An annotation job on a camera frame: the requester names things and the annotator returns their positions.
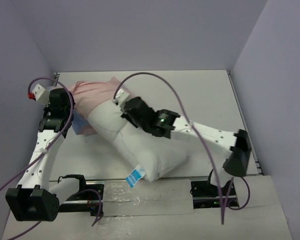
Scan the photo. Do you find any blue and pink printed pillowcase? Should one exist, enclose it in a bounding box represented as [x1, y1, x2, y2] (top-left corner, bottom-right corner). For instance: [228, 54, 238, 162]
[69, 77, 128, 142]

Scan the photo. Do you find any white pillow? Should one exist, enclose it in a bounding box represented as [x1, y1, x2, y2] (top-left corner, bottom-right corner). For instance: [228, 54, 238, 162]
[86, 100, 190, 182]

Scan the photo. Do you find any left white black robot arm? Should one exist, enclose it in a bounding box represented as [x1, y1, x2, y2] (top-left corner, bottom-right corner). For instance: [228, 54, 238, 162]
[5, 88, 88, 222]

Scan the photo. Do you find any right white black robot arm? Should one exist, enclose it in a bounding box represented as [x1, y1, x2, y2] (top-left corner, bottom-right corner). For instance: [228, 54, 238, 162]
[115, 96, 252, 196]

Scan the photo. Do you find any blue white pillow tag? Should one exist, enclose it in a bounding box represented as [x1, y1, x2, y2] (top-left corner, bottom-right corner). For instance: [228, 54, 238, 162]
[125, 164, 146, 188]

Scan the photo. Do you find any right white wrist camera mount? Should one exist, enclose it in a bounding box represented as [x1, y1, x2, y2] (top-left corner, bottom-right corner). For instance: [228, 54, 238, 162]
[112, 89, 131, 106]

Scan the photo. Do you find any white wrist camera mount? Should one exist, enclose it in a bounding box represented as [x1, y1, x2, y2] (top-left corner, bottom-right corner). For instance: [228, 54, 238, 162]
[27, 83, 50, 106]
[112, 89, 131, 106]

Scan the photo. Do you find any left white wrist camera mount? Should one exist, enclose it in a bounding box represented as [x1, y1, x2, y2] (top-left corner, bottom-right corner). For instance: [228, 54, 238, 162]
[27, 83, 50, 106]

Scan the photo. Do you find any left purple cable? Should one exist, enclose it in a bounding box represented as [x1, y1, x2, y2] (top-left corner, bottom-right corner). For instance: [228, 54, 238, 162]
[0, 76, 105, 240]

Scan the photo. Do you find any silver base mounting rail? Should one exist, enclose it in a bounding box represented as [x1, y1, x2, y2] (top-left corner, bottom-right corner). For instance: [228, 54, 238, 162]
[55, 177, 240, 217]

